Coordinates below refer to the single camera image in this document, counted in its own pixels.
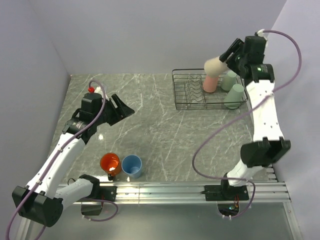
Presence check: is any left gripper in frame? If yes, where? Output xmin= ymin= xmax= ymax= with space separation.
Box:
xmin=94 ymin=93 xmax=135 ymax=126

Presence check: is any beige plastic cup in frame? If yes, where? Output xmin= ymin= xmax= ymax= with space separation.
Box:
xmin=204 ymin=56 xmax=229 ymax=78

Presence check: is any small light green cup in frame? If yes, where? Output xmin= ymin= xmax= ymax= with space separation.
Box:
xmin=220 ymin=70 xmax=237 ymax=92

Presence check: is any salmon pink plastic cup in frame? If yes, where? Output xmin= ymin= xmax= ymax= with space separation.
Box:
xmin=202 ymin=75 xmax=219 ymax=93

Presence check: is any tall green plastic cup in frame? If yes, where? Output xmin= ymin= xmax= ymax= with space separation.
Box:
xmin=223 ymin=84 xmax=245 ymax=110

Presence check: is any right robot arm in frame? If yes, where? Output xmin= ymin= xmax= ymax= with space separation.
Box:
xmin=219 ymin=35 xmax=291 ymax=200

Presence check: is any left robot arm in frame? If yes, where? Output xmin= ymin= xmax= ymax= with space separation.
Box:
xmin=12 ymin=93 xmax=135 ymax=227

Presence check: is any orange glass mug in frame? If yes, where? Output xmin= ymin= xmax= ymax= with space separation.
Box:
xmin=100 ymin=152 xmax=122 ymax=181

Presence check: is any blue plastic cup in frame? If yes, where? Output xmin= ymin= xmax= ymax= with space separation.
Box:
xmin=121 ymin=154 xmax=142 ymax=179

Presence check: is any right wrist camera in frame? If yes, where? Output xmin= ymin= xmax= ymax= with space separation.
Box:
xmin=254 ymin=29 xmax=268 ymax=42

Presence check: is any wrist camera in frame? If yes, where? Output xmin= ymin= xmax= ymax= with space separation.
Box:
xmin=254 ymin=29 xmax=268 ymax=42
xmin=88 ymin=85 xmax=107 ymax=97

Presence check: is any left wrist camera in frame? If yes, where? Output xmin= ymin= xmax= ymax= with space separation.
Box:
xmin=88 ymin=85 xmax=107 ymax=97

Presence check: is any black wire dish rack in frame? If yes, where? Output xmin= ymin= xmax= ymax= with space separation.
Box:
xmin=171 ymin=68 xmax=248 ymax=110

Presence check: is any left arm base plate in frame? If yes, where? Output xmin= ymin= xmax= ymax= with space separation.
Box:
xmin=76 ymin=186 xmax=119 ymax=219

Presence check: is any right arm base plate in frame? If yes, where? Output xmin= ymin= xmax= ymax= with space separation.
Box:
xmin=200 ymin=185 xmax=249 ymax=217

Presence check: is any aluminium mounting rail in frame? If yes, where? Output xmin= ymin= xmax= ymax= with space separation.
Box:
xmin=27 ymin=181 xmax=292 ymax=206

